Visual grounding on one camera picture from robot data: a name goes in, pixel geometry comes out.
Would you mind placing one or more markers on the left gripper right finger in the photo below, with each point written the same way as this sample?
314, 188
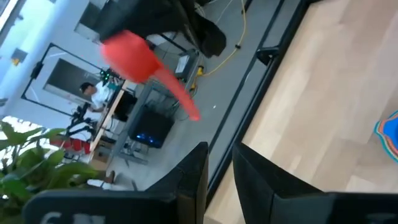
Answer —
273, 202

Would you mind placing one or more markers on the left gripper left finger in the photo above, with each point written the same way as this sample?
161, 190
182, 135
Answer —
161, 207

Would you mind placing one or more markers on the red plastic measuring cup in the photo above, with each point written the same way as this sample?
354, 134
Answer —
130, 59

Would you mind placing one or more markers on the cyan plastic measuring cup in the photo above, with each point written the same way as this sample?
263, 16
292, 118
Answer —
392, 159

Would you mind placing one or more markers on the blue plastic measuring cup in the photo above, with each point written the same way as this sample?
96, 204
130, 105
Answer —
391, 133

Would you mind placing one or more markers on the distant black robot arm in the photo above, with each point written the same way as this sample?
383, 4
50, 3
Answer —
77, 119

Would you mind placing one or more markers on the grey equipment box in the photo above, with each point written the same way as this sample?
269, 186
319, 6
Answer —
183, 65

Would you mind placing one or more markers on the black computer tower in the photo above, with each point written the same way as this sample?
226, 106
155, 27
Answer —
150, 129

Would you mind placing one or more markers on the person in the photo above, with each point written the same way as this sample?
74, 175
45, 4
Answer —
99, 95

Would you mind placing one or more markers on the distant wooden table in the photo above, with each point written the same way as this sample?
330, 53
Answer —
109, 119

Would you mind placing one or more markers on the red storage bin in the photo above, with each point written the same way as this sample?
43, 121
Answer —
70, 144

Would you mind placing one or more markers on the leafy green potted plant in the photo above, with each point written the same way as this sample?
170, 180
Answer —
31, 174

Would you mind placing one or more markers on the distant black camera frame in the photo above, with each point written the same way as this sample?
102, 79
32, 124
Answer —
36, 71

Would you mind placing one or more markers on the black aluminium table frame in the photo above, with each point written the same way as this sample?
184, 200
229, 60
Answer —
267, 56

